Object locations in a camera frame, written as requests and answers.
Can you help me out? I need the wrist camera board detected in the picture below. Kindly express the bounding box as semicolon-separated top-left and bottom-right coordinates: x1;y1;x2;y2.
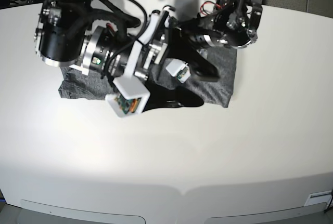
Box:
105;76;150;117
166;59;191;84

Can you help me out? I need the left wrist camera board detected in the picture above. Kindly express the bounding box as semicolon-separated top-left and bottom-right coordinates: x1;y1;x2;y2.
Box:
166;59;191;84

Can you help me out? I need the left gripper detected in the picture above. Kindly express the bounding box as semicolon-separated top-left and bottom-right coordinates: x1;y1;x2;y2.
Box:
179;18;228;49

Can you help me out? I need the grey heather long-sleeve shirt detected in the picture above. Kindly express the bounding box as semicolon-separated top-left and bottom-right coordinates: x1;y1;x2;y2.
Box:
58;47;237;108

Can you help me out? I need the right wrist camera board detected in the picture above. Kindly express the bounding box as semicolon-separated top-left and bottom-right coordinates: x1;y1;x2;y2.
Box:
105;76;150;117

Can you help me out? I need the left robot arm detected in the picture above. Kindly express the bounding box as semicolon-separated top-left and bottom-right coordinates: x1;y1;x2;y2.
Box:
180;0;263;49

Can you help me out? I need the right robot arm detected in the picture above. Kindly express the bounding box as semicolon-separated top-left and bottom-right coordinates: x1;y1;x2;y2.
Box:
34;0;219;117

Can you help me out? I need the white label sticker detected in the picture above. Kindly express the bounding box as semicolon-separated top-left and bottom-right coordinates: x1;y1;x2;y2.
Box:
304;191;332;206

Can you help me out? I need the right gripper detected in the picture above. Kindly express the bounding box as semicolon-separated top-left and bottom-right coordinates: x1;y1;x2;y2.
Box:
104;7;219;112

